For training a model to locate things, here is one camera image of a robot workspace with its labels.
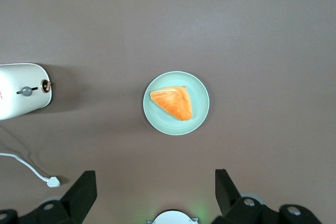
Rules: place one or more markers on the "white two-slot toaster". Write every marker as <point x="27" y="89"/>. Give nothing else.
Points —
<point x="15" y="98"/>

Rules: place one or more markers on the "orange triangular toast slice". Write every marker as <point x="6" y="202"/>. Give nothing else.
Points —
<point x="174" y="103"/>

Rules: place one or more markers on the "bronze toaster dial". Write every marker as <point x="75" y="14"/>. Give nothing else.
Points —
<point x="45" y="86"/>

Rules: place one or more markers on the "grey toaster lever knob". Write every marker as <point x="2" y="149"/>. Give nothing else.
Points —
<point x="27" y="91"/>

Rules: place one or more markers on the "pale green round plate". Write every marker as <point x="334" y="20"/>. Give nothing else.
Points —
<point x="168" y="127"/>

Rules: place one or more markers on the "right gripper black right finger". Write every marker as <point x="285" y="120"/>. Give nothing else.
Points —
<point x="231" y="203"/>

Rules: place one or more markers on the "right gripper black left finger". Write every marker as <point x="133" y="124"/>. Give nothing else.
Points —
<point x="76" y="200"/>

